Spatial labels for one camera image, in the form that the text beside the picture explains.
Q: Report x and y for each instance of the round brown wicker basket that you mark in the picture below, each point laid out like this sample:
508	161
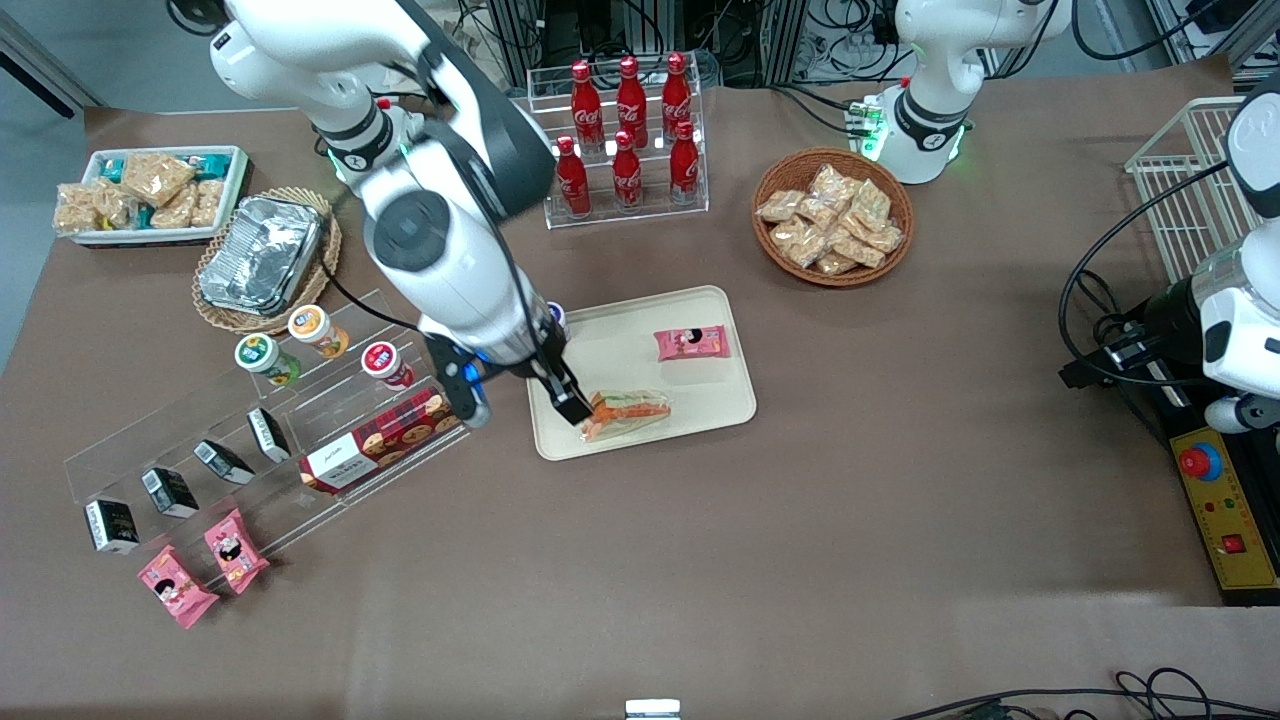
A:
775	260

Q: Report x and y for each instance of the blue lid white cup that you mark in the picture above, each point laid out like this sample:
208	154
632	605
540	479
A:
560	320

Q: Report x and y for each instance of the clear bag brown snacks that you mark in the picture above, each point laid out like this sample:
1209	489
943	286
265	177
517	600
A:
872	205
800	243
85	207
778	206
835	265
175	212
857	248
155	175
835	183
207	202
887	238
818	212

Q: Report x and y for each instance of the green lid cup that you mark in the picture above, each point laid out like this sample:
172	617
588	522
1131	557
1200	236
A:
262	357

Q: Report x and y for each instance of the red lid cup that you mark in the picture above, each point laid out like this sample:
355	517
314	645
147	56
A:
385	362

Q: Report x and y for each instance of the black drink carton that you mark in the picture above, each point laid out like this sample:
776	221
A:
168	491
222	461
268	433
111	526

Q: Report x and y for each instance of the pink snack pack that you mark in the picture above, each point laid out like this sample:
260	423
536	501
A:
236	550
690	343
176	587

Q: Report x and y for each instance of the clear acrylic bottle rack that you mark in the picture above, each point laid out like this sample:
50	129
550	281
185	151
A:
650	215

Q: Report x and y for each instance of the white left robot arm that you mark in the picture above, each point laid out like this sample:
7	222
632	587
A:
940	60

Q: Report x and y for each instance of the orange lid cup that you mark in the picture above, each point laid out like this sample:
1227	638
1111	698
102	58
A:
318	330

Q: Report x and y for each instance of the yellow and black control box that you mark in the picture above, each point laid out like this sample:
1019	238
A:
1240	520

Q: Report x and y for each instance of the stacked aluminium foil containers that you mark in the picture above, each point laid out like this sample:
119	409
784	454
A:
260	255

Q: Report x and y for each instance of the teal snack pack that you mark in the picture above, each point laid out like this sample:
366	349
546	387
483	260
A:
212	162

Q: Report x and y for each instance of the clear acrylic stepped display stand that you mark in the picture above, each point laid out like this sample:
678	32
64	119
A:
320	410

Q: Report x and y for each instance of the small white silver device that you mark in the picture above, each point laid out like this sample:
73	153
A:
652	709

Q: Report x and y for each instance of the red plaid cookie box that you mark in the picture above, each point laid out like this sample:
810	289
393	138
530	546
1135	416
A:
385	440

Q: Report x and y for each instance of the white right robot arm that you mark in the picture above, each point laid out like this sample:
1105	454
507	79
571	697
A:
440	240

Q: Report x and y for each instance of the white rectangular snack bin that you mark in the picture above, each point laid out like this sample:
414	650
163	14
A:
238	180

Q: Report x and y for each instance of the red emergency stop button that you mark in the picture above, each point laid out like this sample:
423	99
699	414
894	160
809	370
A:
1197	461

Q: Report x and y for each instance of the right wrist camera blue light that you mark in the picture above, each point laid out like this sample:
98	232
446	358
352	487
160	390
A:
465	388

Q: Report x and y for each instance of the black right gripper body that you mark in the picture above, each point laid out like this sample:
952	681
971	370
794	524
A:
548	372

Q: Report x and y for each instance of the aluminium equipment rack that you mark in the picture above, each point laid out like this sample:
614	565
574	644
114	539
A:
760	40

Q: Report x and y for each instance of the flat woven wicker basket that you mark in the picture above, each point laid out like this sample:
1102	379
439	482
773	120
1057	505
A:
325	270

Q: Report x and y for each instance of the triangle sandwich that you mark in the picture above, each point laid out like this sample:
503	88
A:
630	412

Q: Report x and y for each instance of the beige plastic serving tray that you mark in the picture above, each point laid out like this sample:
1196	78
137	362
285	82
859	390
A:
700	400

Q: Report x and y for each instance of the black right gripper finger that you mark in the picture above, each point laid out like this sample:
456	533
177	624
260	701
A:
552	390
575	405

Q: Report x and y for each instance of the red cola bottle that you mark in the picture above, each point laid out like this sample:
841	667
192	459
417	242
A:
677	92
585	100
626	175
572	180
685	165
631	95

